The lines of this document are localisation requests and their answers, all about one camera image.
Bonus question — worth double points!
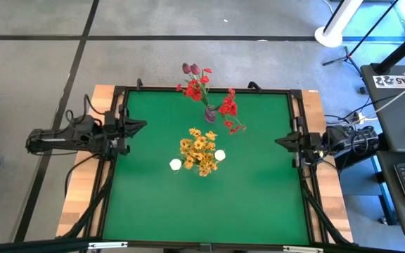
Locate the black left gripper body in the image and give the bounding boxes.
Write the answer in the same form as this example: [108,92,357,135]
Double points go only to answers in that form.
[103,104,132,156]

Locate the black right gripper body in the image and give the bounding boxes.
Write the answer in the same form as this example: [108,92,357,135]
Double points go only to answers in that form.
[293,131,325,169]

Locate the yellow artificial flower bunch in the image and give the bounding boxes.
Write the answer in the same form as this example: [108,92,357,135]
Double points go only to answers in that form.
[191,130,219,177]
[179,126,207,169]

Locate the red artificial flower bunch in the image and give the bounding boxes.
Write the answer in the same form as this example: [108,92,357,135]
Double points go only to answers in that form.
[217,87,248,136]
[176,67,213,108]

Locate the pink ribbed glass vase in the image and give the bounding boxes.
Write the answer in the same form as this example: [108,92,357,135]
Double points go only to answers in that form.
[204,105,217,124]

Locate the black tripod stand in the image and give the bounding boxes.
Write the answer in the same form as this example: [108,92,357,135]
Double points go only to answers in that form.
[321,0,400,77]

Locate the white printed label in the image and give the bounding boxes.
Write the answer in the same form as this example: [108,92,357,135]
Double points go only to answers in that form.
[373,74,405,89]

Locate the white round pillar base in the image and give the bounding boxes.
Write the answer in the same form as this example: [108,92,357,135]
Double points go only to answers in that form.
[314,0,365,48]

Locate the grey keyboard desk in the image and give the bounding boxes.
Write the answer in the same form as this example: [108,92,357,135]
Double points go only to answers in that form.
[376,150,405,239]

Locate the black floor cables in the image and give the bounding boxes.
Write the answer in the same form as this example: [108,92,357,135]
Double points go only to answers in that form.
[323,105,375,127]

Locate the black metal table frame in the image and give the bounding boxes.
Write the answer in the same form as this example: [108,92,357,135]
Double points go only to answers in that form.
[56,77,356,253]

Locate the white cable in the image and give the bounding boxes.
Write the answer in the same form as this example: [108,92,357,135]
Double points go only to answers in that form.
[364,77,405,122]

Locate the silver metal bracket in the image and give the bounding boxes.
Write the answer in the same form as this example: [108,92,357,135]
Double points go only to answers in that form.
[282,245,325,253]
[88,241,129,250]

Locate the black post with base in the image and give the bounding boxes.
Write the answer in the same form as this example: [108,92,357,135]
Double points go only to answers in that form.
[371,22,405,75]

